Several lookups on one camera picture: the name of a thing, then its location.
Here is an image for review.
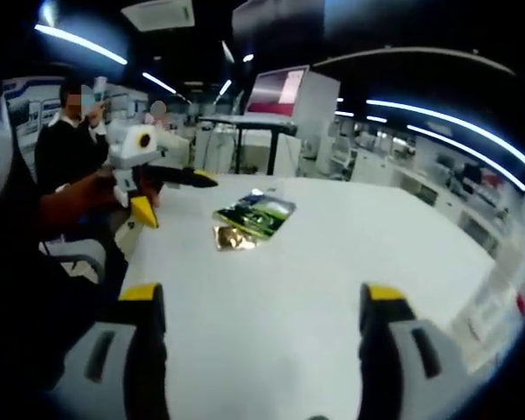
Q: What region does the operator in dark shirt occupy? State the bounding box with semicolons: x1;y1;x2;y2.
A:
0;143;129;396

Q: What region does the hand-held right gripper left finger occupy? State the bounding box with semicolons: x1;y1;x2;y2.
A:
56;283;168;420

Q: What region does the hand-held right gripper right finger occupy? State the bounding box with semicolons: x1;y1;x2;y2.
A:
358;283;472;420

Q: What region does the ceiling light strip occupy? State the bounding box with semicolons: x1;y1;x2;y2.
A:
365;98;525;168
141;71;178;95
32;23;129;67
405;123;525;193

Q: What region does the green black sachet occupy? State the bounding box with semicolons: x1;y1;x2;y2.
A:
212;193;298;241

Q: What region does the dark hanging ceiling panel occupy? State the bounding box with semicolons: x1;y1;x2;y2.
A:
230;0;326;59

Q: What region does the white office counter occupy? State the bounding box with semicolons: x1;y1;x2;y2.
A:
353;147;525;251

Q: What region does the grey standing desk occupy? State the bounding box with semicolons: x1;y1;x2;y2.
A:
198;113;299;177

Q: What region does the gold sachet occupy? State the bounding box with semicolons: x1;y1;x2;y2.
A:
212;223;258;254

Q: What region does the ceiling air conditioner vent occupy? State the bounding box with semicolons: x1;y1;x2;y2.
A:
120;0;197;33

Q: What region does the person's left hand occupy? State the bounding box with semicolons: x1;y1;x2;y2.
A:
78;171;120;208

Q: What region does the white office chair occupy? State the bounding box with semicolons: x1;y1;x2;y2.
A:
326;134;357;173

